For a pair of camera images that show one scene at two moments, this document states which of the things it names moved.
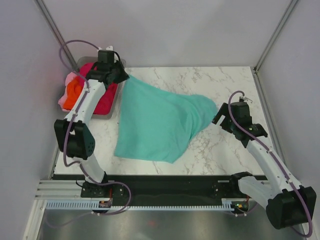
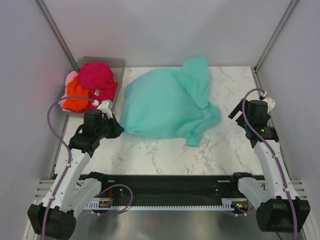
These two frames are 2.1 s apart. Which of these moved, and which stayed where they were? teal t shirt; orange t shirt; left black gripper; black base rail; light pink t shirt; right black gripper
Moved: right black gripper; left black gripper; teal t shirt
Stayed: light pink t shirt; orange t shirt; black base rail
